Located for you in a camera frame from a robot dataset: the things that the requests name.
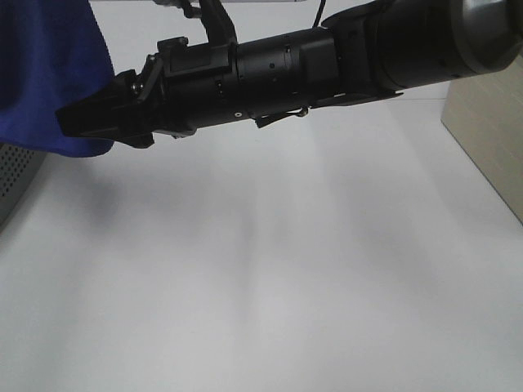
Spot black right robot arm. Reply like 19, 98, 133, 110
56, 0, 522, 149

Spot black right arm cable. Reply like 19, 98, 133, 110
312, 0, 328, 29

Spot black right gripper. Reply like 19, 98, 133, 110
56, 36, 238, 148

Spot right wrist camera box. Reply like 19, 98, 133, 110
154, 0, 237, 47

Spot blue microfiber towel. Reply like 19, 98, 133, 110
1, 1, 114, 158

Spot grey perforated plastic basket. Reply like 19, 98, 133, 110
0, 143, 47, 232

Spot beige storage box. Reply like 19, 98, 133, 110
441, 56, 522, 221

